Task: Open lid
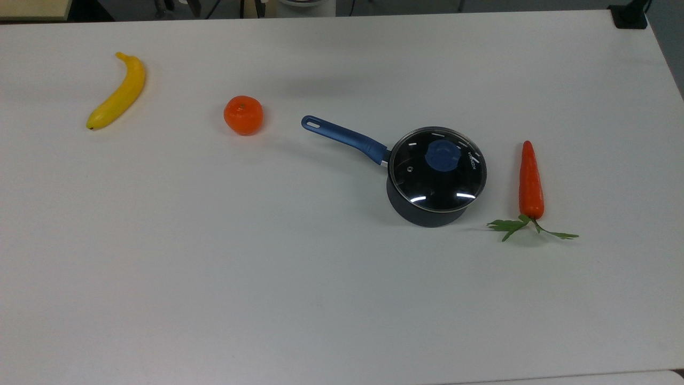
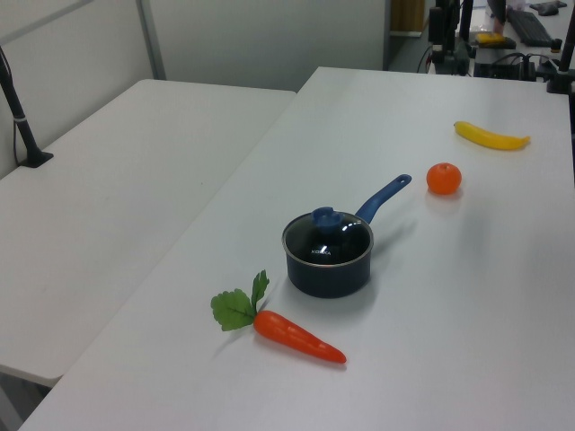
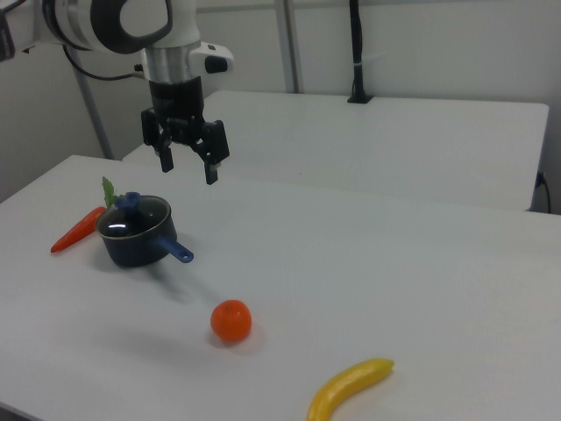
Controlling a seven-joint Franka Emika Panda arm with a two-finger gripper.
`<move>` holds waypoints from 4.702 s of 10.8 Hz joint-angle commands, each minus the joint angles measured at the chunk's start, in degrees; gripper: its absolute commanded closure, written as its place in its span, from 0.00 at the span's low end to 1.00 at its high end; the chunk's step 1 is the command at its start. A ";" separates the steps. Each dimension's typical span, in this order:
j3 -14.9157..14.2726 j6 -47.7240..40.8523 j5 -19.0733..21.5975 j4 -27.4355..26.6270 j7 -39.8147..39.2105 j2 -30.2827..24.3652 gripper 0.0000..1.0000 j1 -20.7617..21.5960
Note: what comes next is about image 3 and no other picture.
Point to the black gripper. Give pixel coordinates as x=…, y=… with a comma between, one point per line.
x=177, y=103

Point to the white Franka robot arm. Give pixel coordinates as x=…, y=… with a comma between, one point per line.
x=184, y=22

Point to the glass lid with blue knob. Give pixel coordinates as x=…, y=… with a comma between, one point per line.
x=131, y=223

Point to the dark blue saucepan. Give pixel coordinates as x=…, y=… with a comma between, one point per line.
x=136, y=254

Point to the orange toy carrot with leaves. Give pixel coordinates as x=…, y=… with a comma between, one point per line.
x=79, y=230

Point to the toy orange fruit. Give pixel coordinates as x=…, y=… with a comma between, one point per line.
x=231, y=320

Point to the black pole with base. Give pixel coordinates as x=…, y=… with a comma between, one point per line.
x=358, y=44

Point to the black device at image edge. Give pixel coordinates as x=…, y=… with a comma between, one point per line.
x=5, y=37

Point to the yellow toy banana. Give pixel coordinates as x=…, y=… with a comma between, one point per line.
x=346, y=383

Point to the grey metal wall profile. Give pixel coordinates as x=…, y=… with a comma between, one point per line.
x=289, y=44
x=94, y=118

